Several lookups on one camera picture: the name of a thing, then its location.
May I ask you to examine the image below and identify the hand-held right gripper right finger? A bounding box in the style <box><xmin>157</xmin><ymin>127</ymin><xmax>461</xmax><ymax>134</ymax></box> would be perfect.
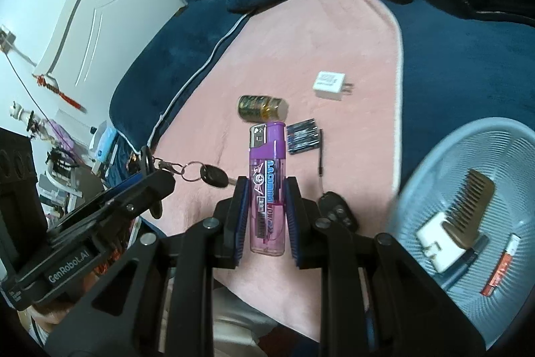
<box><xmin>284</xmin><ymin>176</ymin><xmax>488</xmax><ymax>357</ymax></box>

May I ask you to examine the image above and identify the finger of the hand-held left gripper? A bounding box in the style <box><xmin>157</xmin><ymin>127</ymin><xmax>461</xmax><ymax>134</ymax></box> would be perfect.
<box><xmin>47</xmin><ymin>170</ymin><xmax>176</xmax><ymax>244</ymax></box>
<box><xmin>54</xmin><ymin>172</ymin><xmax>146</xmax><ymax>224</ymax></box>

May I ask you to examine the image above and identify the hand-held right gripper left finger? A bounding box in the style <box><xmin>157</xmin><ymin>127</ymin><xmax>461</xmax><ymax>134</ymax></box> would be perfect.
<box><xmin>48</xmin><ymin>175</ymin><xmax>251</xmax><ymax>357</ymax></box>

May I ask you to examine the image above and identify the purple lighter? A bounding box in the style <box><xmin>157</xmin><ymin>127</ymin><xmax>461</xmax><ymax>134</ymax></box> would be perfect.
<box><xmin>247</xmin><ymin>122</ymin><xmax>288</xmax><ymax>256</ymax></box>

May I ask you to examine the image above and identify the black remote key fob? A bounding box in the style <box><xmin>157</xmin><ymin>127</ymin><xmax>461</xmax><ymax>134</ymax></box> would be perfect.
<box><xmin>318</xmin><ymin>192</ymin><xmax>360</xmax><ymax>232</ymax></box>

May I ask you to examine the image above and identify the black key with ring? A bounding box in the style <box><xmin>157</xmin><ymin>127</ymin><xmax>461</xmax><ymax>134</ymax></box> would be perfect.
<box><xmin>155</xmin><ymin>158</ymin><xmax>229</xmax><ymax>189</ymax></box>

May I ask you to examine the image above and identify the black lanyard cord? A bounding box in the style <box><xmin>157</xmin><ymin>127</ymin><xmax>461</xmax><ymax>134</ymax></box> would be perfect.
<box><xmin>316</xmin><ymin>128</ymin><xmax>326</xmax><ymax>196</ymax></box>

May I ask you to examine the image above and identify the blue battery pack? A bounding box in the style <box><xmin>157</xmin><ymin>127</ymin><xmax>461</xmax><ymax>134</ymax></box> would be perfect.
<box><xmin>286</xmin><ymin>118</ymin><xmax>323</xmax><ymax>155</ymax></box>

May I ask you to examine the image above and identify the green gold supplement bottle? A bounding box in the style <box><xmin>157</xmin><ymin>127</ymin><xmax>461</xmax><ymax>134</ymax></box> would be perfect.
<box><xmin>238</xmin><ymin>94</ymin><xmax>289</xmax><ymax>120</ymax></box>

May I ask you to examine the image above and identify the small white charger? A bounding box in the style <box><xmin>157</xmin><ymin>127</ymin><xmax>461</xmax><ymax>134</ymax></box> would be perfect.
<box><xmin>313</xmin><ymin>71</ymin><xmax>356</xmax><ymax>102</ymax></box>

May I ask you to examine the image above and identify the white power adapter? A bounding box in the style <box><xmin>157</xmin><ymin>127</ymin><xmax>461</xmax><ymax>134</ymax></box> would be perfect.
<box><xmin>415</xmin><ymin>212</ymin><xmax>466</xmax><ymax>273</ymax></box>

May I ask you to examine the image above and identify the blue spray bottle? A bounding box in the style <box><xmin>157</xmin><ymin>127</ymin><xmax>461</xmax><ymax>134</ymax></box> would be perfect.
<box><xmin>439</xmin><ymin>234</ymin><xmax>490</xmax><ymax>291</ymax></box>

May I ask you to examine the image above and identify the wooden comb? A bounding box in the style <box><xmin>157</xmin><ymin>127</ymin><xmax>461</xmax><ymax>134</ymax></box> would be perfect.
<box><xmin>443</xmin><ymin>169</ymin><xmax>496</xmax><ymax>250</ymax></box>

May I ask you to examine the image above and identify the light blue plastic basket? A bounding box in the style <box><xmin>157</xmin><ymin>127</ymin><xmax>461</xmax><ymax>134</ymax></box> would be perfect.
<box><xmin>387</xmin><ymin>117</ymin><xmax>535</xmax><ymax>349</ymax></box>

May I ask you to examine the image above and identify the red lighter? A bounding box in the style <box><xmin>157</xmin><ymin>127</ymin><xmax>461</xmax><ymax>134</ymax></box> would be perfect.
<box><xmin>480</xmin><ymin>235</ymin><xmax>521</xmax><ymax>297</ymax></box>

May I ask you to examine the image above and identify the person's left hand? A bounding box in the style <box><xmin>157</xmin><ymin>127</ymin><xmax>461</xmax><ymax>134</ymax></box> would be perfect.
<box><xmin>30</xmin><ymin>293</ymin><xmax>71</xmax><ymax>325</ymax></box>

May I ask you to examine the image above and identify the blue white packet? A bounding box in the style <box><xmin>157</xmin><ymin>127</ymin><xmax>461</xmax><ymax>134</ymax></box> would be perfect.
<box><xmin>90</xmin><ymin>123</ymin><xmax>115</xmax><ymax>163</ymax></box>

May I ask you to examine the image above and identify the black speaker cabinet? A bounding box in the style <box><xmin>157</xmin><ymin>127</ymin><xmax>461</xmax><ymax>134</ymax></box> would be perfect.
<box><xmin>0</xmin><ymin>127</ymin><xmax>46</xmax><ymax>270</ymax></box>

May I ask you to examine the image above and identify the red tassel ornament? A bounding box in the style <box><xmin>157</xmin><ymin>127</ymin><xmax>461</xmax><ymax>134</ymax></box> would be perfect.
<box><xmin>35</xmin><ymin>75</ymin><xmax>86</xmax><ymax>111</ymax></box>

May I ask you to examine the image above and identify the pink blanket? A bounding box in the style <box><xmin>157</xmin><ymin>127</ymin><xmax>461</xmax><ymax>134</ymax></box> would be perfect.
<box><xmin>140</xmin><ymin>0</ymin><xmax>404</xmax><ymax>343</ymax></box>

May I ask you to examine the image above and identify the white headboard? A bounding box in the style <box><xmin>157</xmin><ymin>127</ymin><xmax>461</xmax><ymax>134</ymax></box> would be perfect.
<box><xmin>33</xmin><ymin>0</ymin><xmax>222</xmax><ymax>111</ymax></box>

